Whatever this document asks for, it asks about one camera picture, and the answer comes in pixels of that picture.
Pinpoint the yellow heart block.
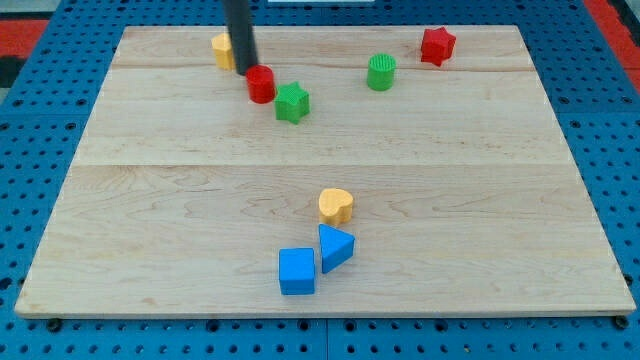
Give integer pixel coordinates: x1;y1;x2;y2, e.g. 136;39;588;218
318;188;354;226

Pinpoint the green cylinder block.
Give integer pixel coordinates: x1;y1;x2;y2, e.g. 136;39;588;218
366;53;396;91

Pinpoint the yellow pentagon block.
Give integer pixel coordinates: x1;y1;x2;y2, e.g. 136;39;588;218
211;33;235;70

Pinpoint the blue triangle block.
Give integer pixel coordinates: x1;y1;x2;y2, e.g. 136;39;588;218
318;224;356;274

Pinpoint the light wooden board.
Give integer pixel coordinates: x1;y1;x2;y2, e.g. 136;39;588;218
15;25;636;319

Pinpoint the green star block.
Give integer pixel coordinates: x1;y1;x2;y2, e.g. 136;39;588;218
274;82;310;124

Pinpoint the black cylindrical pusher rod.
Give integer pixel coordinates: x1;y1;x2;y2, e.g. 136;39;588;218
222;0;259;76

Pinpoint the blue cube block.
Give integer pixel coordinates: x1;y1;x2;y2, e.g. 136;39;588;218
278;248;316;295

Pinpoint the red cylinder block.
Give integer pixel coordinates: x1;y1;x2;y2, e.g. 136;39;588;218
245;65;276;104

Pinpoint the red star block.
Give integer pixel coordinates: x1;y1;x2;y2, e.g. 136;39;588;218
421;27;457;67

